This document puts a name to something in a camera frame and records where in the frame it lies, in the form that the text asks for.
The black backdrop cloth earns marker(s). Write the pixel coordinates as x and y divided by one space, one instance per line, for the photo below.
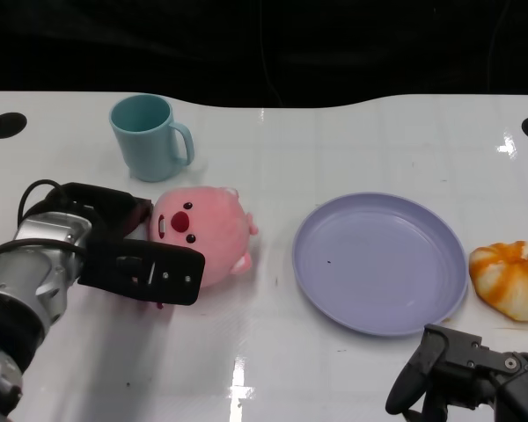
158 44

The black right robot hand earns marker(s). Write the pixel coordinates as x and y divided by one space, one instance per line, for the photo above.
455 360

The light blue plastic mug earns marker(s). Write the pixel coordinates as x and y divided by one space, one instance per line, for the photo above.
145 147

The lilac plastic plate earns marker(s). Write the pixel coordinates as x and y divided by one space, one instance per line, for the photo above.
378 264

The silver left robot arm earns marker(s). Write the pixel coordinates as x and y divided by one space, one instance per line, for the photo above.
31 272

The pink plush doll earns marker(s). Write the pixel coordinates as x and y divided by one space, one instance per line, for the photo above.
220 228

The orange and white bun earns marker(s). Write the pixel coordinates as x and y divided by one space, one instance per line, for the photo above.
506 281

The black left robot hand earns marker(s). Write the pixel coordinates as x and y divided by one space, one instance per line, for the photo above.
136 268

